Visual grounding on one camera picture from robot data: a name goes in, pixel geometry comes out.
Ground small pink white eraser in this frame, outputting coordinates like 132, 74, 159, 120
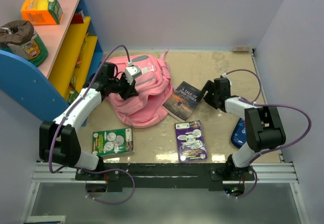
230, 46, 252, 53

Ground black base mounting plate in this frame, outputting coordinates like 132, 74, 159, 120
75, 163, 257, 194

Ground dark novel Two Cities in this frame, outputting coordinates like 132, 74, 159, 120
163, 81, 201, 122

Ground purple paperback book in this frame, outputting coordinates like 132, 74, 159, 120
175, 120, 208, 163

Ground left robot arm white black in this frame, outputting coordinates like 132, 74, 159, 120
39, 62, 142, 180

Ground green paperback book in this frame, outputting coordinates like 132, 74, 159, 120
92, 127, 134, 157

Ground green box on lower shelf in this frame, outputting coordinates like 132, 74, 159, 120
65, 89, 79, 105

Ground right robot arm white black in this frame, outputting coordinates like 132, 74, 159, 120
199, 77, 286, 180

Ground blue pencil case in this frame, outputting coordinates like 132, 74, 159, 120
230, 119, 247, 148

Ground blue pink yellow shelf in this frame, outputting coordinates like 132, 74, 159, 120
1, 0, 103, 124

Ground orange green juice box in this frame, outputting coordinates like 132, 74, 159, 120
20, 0, 63, 25

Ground red item on shelf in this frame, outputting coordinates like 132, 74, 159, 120
71, 10, 85, 24

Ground pink student backpack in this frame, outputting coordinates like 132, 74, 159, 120
106, 51, 174, 128

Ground brown topped green canister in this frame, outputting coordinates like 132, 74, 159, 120
1, 20, 48, 67

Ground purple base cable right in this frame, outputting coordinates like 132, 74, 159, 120
227, 169, 259, 199

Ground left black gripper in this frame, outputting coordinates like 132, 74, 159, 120
109, 72, 138, 101

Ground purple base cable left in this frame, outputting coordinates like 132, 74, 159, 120
85, 169, 137, 205

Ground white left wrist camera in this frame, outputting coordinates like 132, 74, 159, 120
125, 66, 142, 84

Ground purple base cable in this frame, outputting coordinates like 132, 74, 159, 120
227, 169, 259, 199
85, 169, 137, 205

